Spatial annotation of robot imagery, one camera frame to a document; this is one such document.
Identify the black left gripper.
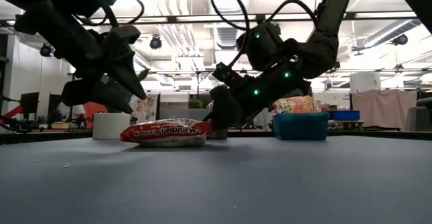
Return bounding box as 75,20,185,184
62,26,148,113

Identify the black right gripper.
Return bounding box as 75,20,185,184
204,63,311,140

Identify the red Maruchan ramen pack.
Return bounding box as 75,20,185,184
119,117,213,148

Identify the orange-red hanging cloth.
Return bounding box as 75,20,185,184
82,101,109,129

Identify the person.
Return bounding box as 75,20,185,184
57,102,87,127

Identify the snake plant in white pot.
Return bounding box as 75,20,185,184
92,67,150,140

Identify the floral hanging cloth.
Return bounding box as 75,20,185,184
130,94,159,123

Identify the black computer monitor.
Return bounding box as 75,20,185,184
19,92,40,115
47,94,68,123

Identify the teal plastic bin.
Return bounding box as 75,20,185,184
271,111,330,141

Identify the blue-grey table mat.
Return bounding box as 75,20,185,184
0,138,432,224

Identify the blue storage bin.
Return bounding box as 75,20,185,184
329,110,361,122

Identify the white square column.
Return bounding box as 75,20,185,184
350,72,381,93

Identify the beige hanging cloth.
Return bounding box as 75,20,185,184
350,88,418,120

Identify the dark office chair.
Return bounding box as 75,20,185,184
404,97,432,132

